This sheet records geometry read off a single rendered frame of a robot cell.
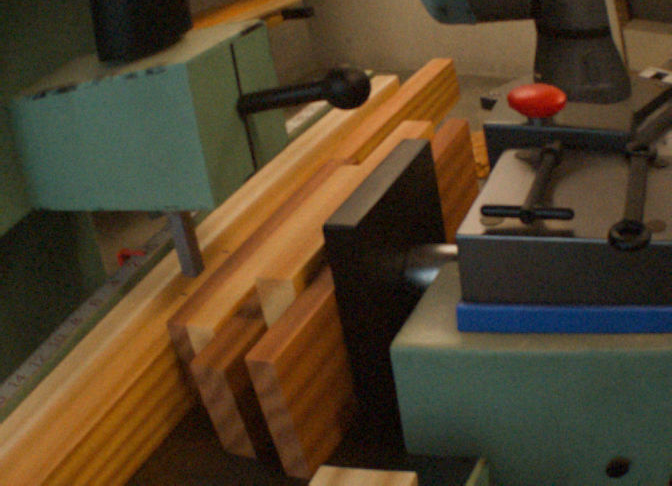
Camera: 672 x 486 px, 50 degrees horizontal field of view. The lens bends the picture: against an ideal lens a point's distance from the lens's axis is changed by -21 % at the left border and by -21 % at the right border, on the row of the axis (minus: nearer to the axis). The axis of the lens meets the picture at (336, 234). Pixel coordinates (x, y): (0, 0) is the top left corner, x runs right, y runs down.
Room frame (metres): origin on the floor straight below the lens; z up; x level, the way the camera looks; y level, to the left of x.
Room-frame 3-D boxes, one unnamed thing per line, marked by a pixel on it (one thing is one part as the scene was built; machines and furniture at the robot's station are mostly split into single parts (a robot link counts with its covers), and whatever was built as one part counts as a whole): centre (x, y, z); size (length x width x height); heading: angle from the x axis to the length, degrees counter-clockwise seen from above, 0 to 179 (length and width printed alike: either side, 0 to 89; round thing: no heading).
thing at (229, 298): (0.39, 0.02, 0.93); 0.17 x 0.02 x 0.06; 151
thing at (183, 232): (0.38, 0.07, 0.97); 0.01 x 0.01 x 0.05; 61
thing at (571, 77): (0.96, -0.36, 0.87); 0.15 x 0.15 x 0.10
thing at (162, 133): (0.40, 0.09, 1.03); 0.14 x 0.07 x 0.09; 61
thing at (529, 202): (0.29, -0.08, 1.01); 0.07 x 0.04 x 0.01; 151
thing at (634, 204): (0.27, -0.12, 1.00); 0.10 x 0.02 x 0.01; 151
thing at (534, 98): (0.34, -0.10, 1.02); 0.03 x 0.03 x 0.01
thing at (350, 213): (0.33, -0.05, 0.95); 0.09 x 0.07 x 0.09; 151
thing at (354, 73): (0.35, 0.00, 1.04); 0.06 x 0.02 x 0.02; 61
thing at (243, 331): (0.40, 0.00, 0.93); 0.24 x 0.02 x 0.05; 151
